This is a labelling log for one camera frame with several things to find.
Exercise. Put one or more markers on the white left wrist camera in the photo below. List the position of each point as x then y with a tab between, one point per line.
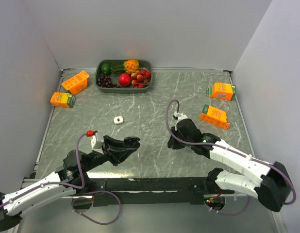
97	139

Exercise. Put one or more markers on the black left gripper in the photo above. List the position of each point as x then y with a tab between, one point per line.
110	150

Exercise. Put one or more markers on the green lime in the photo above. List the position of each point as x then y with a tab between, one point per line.
105	68

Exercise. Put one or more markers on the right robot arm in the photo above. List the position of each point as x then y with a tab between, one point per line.
267	182

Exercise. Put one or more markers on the red apple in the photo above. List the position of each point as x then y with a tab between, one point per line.
124	79

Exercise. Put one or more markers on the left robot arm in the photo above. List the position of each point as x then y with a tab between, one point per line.
69	179

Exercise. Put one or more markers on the white earbud charging case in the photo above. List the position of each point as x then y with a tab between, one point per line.
118	120

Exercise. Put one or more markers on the dark grape bunch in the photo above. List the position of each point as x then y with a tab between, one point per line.
104	81

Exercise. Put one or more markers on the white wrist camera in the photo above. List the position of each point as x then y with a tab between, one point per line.
97	139
179	116

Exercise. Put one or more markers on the orange box back left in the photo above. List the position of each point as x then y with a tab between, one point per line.
77	83

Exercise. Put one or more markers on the grey-green fruit tray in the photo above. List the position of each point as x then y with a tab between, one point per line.
114	77

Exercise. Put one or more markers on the orange green box left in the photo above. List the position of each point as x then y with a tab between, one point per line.
60	99

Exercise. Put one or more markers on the orange box back right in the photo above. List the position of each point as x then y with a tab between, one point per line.
223	91

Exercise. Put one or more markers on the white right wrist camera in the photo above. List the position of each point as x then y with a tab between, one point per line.
179	116

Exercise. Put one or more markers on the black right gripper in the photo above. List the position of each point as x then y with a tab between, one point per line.
173	143

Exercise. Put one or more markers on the red lychee bunch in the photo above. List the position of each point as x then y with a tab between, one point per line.
141	78

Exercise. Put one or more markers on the green leafy sprig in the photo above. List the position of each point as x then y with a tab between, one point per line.
117	68

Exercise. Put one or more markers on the black earbud charging case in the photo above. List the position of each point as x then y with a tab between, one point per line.
131	142

